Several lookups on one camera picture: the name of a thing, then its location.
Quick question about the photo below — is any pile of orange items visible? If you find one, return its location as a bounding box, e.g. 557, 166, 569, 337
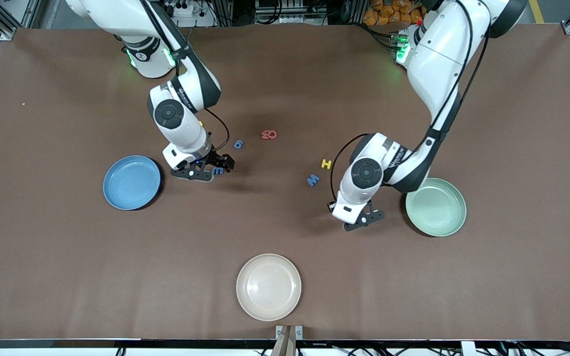
363, 0, 425, 26

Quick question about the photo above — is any beige plate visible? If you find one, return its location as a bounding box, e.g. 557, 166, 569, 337
236, 254, 302, 322

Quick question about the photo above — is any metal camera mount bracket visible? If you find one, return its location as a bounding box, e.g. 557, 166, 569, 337
275, 325, 304, 356

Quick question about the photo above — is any brown table cover mat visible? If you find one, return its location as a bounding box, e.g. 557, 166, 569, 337
0, 24, 570, 342

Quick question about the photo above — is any light green plate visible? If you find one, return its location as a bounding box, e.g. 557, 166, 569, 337
405, 178, 467, 237

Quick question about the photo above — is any blue plate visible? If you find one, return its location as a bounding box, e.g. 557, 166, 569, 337
103, 155, 162, 211

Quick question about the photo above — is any black equipment rack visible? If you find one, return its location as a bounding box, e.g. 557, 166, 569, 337
254, 0, 331, 25

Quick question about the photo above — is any bundle of loose cables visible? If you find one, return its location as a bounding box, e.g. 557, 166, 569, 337
500, 331, 570, 356

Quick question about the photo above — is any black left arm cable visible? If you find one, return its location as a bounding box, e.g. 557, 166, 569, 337
329, 0, 491, 208

